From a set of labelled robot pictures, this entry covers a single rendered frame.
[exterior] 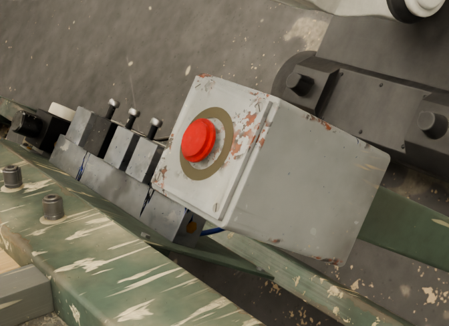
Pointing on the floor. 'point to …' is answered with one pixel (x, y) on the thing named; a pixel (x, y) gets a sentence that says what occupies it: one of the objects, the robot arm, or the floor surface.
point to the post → (407, 229)
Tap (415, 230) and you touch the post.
